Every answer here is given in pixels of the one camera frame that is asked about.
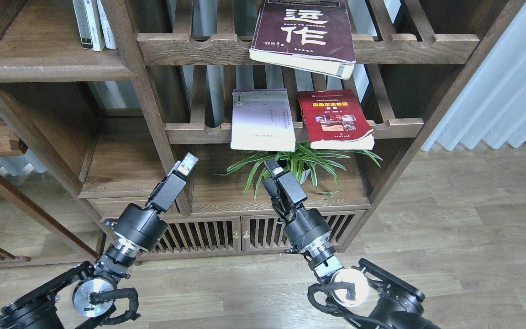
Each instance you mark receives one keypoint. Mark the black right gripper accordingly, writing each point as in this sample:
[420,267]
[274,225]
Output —
[306,230]

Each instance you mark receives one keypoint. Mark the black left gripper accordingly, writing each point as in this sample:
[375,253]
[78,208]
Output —
[142,227]

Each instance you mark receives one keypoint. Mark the white lavender paperback book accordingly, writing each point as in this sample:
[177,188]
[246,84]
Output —
[261,120]

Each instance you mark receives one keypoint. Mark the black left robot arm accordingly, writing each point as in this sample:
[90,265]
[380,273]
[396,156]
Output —
[97,296]

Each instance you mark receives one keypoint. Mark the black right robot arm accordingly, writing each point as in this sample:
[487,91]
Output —
[365,296]

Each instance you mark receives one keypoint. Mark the white plant pot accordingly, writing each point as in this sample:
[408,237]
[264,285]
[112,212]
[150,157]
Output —
[306,174]

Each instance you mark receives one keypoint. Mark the green spider plant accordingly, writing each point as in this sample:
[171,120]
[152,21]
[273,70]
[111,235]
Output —
[303,159]

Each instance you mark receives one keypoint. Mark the red textbook with photos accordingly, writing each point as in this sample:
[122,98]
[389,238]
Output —
[335,121]

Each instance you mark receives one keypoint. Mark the dark wooden bookshelf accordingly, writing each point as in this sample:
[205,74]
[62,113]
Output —
[106,124]

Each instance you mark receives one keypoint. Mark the white upright book right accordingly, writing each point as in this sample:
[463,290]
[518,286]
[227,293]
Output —
[109,37]

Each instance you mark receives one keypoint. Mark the white upright book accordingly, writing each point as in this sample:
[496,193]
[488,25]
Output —
[95,30]
[109,37]

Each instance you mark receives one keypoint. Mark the dark red Chinese book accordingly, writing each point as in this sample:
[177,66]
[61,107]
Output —
[312,35]

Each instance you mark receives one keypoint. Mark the grey upright book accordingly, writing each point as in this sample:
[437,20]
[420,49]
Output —
[82,21]

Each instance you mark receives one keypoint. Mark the white pleated curtain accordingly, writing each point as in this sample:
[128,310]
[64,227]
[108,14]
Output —
[491,110]

